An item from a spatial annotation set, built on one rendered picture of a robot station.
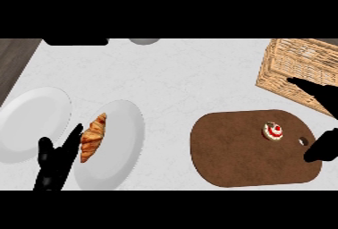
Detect black appliance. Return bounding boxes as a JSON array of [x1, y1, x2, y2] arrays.
[[42, 38, 109, 47]]

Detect tan wicker basket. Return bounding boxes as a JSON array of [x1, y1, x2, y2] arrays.
[[255, 38, 338, 118]]

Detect brown wooden cutting board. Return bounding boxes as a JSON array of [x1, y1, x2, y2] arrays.
[[189, 108, 323, 189]]

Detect white cupcake with red topping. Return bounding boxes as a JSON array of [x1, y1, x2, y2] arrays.
[[261, 121, 285, 141]]

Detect grey round object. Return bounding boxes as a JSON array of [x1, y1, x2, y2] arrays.
[[128, 38, 161, 46]]

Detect golden brown croissant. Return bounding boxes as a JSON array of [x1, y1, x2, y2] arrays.
[[79, 112, 107, 164]]

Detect white round plate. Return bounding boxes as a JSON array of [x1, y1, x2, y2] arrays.
[[72, 99, 146, 191], [0, 86, 73, 164]]

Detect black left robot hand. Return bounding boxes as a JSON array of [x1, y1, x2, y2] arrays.
[[31, 123, 84, 191]]

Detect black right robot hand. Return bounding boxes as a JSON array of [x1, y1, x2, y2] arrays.
[[285, 77, 338, 164]]

